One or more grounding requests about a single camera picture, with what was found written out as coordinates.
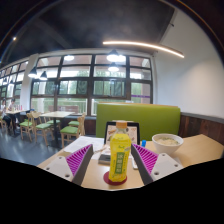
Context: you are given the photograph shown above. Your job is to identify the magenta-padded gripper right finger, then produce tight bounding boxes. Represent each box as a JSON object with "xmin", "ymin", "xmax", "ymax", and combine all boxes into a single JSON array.
[{"xmin": 130, "ymin": 143, "xmax": 184, "ymax": 186}]

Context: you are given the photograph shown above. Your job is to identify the green upholstered bench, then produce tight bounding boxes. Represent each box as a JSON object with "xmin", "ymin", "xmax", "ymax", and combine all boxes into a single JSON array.
[{"xmin": 95, "ymin": 102, "xmax": 181, "ymax": 138}]

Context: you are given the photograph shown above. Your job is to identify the small white flat device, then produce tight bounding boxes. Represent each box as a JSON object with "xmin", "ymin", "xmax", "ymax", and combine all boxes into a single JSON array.
[{"xmin": 130, "ymin": 156, "xmax": 139, "ymax": 170}]

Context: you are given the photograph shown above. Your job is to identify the yellow drink bottle orange cap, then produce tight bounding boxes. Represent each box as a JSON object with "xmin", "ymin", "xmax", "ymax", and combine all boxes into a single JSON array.
[{"xmin": 108, "ymin": 120, "xmax": 132, "ymax": 183}]

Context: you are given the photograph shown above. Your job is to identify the white bowl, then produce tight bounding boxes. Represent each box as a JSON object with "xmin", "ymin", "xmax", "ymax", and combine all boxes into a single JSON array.
[{"xmin": 151, "ymin": 133, "xmax": 185, "ymax": 156}]

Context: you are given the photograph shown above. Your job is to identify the black tablet with stickers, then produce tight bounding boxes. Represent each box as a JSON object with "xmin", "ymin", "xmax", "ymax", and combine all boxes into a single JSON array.
[{"xmin": 104, "ymin": 120, "xmax": 141, "ymax": 146}]

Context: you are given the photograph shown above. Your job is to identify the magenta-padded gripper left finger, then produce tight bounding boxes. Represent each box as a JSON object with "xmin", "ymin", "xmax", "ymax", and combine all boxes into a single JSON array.
[{"xmin": 44, "ymin": 143, "xmax": 95, "ymax": 186}]

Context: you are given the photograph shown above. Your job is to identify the small dark grey box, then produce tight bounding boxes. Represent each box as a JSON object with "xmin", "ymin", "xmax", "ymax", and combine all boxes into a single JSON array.
[{"xmin": 97, "ymin": 153, "xmax": 112, "ymax": 165}]

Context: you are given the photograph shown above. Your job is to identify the long curved linear light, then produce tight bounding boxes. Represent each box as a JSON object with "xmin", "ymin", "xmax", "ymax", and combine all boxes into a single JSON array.
[{"xmin": 102, "ymin": 40, "xmax": 185, "ymax": 59}]

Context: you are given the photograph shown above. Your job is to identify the person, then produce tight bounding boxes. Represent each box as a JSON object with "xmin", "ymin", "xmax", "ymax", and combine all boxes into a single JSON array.
[
  {"xmin": 7, "ymin": 97, "xmax": 21, "ymax": 115},
  {"xmin": 0, "ymin": 99, "xmax": 13, "ymax": 130}
]

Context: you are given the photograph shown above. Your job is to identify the wooden dining table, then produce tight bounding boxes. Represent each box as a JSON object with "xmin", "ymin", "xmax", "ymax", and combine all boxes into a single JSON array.
[{"xmin": 39, "ymin": 110, "xmax": 76, "ymax": 148}]

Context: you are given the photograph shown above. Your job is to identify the dark-framed window wall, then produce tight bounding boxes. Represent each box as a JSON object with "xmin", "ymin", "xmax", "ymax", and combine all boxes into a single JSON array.
[{"xmin": 0, "ymin": 54, "xmax": 154, "ymax": 116}]

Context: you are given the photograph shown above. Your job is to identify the flat round red coaster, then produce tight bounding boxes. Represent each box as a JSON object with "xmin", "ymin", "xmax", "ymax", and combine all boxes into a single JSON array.
[{"xmin": 102, "ymin": 170, "xmax": 128, "ymax": 186}]

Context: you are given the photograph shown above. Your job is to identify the wooden chairs with green seats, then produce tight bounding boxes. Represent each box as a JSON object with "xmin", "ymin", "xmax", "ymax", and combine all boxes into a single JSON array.
[{"xmin": 0, "ymin": 111, "xmax": 87, "ymax": 147}]

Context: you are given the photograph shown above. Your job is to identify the black pendant lamps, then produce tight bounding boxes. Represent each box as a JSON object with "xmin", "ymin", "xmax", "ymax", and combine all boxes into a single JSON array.
[{"xmin": 27, "ymin": 49, "xmax": 121, "ymax": 81}]

